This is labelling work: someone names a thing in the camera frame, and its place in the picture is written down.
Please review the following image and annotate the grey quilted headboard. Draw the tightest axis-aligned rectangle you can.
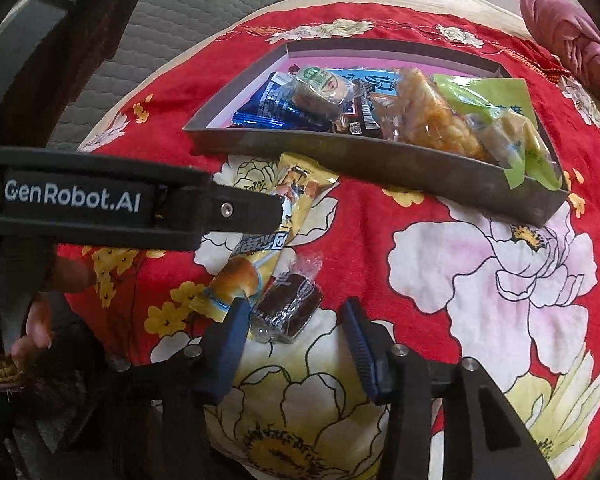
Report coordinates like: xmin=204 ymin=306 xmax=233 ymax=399
xmin=45 ymin=0 xmax=331 ymax=151

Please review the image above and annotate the grey cardboard box tray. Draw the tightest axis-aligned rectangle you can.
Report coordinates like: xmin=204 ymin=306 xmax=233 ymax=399
xmin=182 ymin=37 xmax=571 ymax=228

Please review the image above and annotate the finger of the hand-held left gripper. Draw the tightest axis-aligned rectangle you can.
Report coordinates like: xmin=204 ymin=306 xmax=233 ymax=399
xmin=200 ymin=182 xmax=286 ymax=248

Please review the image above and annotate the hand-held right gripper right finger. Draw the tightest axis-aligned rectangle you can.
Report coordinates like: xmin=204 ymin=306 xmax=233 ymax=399
xmin=340 ymin=297 xmax=556 ymax=480

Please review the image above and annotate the brown cake clear packet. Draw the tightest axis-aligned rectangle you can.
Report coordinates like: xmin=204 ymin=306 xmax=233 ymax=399
xmin=250 ymin=255 xmax=326 ymax=345

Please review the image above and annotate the round rice cake packet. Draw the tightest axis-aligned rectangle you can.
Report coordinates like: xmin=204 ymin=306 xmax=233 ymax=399
xmin=292 ymin=64 xmax=353 ymax=116

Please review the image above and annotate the yellow corn puff packet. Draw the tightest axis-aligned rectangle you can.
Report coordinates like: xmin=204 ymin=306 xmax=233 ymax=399
xmin=380 ymin=67 xmax=486 ymax=161

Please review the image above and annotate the blue wafer packet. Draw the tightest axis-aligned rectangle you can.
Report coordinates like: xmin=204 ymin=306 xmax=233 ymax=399
xmin=230 ymin=72 xmax=331 ymax=133

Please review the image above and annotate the green-topped clear snack packet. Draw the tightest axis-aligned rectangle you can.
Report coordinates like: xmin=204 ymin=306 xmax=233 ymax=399
xmin=432 ymin=74 xmax=563 ymax=190

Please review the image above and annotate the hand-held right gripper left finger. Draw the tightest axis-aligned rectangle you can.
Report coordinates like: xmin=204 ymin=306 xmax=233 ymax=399
xmin=115 ymin=297 xmax=252 ymax=480

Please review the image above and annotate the pink quilt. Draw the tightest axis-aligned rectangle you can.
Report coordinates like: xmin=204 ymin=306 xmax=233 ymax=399
xmin=519 ymin=0 xmax=600 ymax=133

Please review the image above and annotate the person's left hand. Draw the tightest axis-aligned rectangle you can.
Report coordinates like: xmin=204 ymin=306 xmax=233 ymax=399
xmin=5 ymin=259 xmax=97 ymax=381

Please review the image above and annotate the yellow bread packet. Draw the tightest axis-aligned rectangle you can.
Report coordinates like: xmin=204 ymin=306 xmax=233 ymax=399
xmin=189 ymin=152 xmax=340 ymax=341

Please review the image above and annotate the red floral blanket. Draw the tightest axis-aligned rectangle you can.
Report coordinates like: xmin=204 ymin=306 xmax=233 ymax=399
xmin=55 ymin=7 xmax=600 ymax=480

